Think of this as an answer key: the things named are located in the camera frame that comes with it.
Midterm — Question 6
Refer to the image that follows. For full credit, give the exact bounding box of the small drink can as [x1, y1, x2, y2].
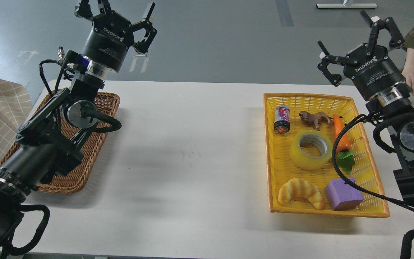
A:
[274, 105, 290, 134]

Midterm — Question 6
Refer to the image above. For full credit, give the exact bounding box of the yellow plastic basket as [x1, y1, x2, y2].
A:
[263, 93, 390, 218]

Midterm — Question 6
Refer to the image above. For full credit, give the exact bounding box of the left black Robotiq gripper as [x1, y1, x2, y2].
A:
[74, 0, 157, 72]

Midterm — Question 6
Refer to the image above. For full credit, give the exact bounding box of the brown toy lion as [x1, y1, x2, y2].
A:
[298, 110, 334, 131]

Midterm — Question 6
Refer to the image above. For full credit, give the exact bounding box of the brown wicker basket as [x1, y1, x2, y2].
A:
[0, 92, 120, 194]

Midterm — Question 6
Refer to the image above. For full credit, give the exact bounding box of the toy croissant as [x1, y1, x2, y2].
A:
[277, 178, 325, 210]

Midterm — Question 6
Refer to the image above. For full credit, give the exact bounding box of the orange toy carrot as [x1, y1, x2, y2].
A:
[332, 114, 355, 174]

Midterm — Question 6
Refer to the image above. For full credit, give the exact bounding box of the white stand base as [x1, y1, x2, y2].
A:
[316, 0, 378, 9]

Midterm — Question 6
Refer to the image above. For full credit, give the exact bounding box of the yellow tape roll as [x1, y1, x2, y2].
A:
[289, 129, 332, 172]

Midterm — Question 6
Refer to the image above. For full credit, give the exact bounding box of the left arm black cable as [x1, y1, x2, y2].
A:
[0, 204, 51, 256]

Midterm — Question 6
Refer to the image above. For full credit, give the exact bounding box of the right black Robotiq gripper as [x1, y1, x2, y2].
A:
[317, 10, 408, 101]

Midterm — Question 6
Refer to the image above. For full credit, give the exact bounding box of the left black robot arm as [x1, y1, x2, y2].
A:
[0, 0, 157, 258]

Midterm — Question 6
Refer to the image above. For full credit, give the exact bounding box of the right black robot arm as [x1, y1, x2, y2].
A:
[318, 10, 414, 210]

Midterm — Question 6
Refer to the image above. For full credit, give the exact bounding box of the purple foam block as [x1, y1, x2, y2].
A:
[324, 178, 364, 210]

